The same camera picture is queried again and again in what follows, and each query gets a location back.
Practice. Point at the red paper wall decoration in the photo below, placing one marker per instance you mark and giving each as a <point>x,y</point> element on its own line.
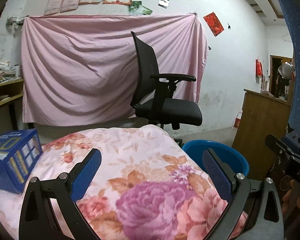
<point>213,23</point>

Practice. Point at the blue plastic bucket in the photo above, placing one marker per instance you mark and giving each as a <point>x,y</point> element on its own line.
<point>193,148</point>

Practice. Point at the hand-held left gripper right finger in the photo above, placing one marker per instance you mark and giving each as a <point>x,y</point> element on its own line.
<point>216,172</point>

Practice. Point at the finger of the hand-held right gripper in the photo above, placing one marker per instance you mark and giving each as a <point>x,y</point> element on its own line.
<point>277,143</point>

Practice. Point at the black office chair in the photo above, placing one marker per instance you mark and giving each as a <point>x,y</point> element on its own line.
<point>175,110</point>

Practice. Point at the wooden cabinet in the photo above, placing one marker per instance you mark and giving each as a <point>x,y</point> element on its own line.
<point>260,125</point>

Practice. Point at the green wall photo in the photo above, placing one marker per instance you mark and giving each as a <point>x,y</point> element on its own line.
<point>140,8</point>

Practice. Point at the person's right hand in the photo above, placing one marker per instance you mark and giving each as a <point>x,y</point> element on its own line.
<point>288,198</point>

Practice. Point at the red paper bag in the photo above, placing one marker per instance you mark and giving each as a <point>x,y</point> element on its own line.
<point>238,121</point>

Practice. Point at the stack of books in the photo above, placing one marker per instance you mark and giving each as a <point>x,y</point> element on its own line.
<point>3,74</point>

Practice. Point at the wooden door frame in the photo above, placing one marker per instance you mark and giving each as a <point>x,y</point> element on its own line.
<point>271,75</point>

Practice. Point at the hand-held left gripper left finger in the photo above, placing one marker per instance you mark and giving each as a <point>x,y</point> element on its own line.
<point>86,175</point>

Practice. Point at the metal wall rack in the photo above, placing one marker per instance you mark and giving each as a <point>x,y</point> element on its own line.
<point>15,20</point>

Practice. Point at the floral blanket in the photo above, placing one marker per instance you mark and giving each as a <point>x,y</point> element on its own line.
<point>140,160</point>

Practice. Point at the red hanging envelope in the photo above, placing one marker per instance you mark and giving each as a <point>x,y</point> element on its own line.
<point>259,67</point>

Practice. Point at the blue cardboard box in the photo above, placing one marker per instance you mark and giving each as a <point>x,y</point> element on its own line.
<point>12,160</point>

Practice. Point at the wooden shelf unit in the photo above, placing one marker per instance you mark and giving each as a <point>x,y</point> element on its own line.
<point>5,98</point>

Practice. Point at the pink hanging sheet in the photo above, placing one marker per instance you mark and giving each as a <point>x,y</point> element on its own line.
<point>77,67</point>

